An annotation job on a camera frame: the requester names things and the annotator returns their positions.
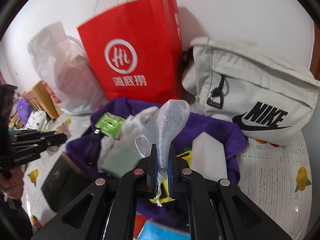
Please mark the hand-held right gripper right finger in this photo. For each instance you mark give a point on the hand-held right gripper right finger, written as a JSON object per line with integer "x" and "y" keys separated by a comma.
{"x": 176, "y": 172}

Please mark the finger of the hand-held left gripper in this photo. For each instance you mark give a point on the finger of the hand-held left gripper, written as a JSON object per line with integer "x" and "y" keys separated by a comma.
{"x": 27, "y": 149}
{"x": 37, "y": 136}

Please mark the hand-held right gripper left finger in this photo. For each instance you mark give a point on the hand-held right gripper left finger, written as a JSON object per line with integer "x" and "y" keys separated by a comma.
{"x": 150, "y": 172}

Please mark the white tissue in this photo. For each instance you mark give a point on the white tissue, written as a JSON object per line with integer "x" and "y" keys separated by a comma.
{"x": 117, "y": 160}

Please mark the white foam block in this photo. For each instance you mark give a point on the white foam block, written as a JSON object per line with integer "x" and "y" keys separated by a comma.
{"x": 207, "y": 155}

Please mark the green cassette print pouch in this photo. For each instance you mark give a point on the green cassette print pouch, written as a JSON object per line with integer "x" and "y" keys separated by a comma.
{"x": 107, "y": 125}

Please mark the person's left forearm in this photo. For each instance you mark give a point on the person's left forearm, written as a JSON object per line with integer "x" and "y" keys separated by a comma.
{"x": 15, "y": 220}

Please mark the person's left hand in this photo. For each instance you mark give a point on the person's left hand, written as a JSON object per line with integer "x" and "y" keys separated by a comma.
{"x": 12, "y": 183}

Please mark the white floral pillow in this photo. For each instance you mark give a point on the white floral pillow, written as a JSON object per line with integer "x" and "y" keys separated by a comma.
{"x": 36, "y": 120}

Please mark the purple plush toy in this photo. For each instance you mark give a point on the purple plush toy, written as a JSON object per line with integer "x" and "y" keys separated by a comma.
{"x": 23, "y": 110}

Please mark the wooden bed headboard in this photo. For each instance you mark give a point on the wooden bed headboard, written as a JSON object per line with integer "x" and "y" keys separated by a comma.
{"x": 40, "y": 92}

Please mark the dark green tin box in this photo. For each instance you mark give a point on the dark green tin box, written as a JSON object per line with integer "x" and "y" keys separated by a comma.
{"x": 62, "y": 177}

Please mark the purple towel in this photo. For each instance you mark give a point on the purple towel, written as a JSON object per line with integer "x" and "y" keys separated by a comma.
{"x": 215, "y": 130}

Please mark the blue tissue pack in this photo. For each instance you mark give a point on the blue tissue pack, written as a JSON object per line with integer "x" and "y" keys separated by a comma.
{"x": 160, "y": 230}

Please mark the white plastic shopping bag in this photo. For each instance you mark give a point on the white plastic shopping bag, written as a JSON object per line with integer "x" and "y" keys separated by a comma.
{"x": 50, "y": 55}

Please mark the fruit print tablecloth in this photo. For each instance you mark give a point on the fruit print tablecloth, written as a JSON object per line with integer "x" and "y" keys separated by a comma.
{"x": 270, "y": 170}

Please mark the grey waist bag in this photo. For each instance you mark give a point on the grey waist bag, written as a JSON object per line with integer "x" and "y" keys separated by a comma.
{"x": 250, "y": 80}

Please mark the red paper bag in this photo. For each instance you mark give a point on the red paper bag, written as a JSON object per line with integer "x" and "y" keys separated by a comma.
{"x": 150, "y": 30}

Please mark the wooden door frame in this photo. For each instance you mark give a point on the wooden door frame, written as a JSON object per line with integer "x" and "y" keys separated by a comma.
{"x": 316, "y": 55}

